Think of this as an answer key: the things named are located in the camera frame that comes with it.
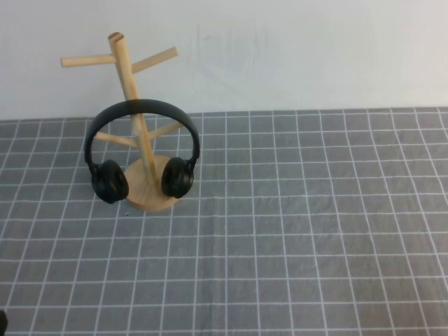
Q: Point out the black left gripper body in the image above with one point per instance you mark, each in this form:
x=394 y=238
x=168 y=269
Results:
x=3 y=323

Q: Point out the black over-ear headphones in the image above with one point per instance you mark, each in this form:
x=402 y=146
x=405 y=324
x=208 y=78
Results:
x=157 y=105

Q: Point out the wooden branch headphone stand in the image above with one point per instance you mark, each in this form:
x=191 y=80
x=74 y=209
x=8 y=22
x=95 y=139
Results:
x=122 y=52

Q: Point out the grey white-checked tablecloth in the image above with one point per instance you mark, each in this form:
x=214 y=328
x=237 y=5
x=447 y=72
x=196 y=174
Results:
x=280 y=227

